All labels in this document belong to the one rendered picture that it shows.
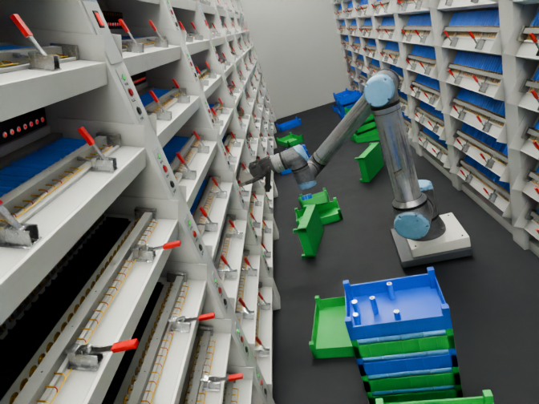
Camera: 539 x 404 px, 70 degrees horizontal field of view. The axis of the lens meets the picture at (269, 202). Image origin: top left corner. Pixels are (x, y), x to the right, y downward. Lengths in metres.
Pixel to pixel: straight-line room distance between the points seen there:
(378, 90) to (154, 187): 1.00
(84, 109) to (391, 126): 1.16
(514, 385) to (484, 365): 0.10
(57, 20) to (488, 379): 1.59
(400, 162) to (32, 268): 1.45
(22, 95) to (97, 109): 0.31
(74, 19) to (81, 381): 0.67
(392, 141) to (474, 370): 0.89
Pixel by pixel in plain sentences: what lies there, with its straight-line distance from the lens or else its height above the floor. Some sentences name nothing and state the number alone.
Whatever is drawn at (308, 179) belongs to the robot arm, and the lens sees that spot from 1.90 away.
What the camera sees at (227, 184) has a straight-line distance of 1.64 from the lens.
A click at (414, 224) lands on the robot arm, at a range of 1.81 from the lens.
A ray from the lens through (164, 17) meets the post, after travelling 1.59.
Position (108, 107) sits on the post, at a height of 1.20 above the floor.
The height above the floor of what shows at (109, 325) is 0.92.
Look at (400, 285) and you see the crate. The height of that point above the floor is 0.34.
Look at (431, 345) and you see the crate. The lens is 1.34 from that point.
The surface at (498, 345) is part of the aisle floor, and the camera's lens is 1.70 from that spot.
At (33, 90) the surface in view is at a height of 1.27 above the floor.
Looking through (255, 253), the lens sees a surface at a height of 0.35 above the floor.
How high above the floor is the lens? 1.25
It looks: 23 degrees down
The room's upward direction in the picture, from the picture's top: 19 degrees counter-clockwise
